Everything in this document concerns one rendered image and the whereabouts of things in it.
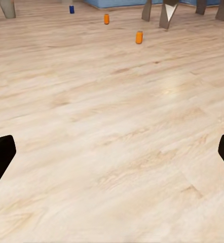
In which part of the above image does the trash can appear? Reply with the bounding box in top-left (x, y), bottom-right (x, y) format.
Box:
top-left (0, 0), bottom-right (16, 19)

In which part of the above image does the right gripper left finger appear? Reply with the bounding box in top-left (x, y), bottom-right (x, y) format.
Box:
top-left (0, 135), bottom-right (16, 179)

